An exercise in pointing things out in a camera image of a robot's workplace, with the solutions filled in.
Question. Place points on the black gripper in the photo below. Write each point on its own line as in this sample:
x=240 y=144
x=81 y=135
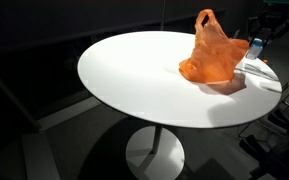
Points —
x=274 y=19

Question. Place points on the round white table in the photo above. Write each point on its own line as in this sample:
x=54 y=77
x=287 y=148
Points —
x=138 y=74

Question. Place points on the orange plastic bag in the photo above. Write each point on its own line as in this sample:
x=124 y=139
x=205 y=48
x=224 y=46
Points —
x=215 y=55

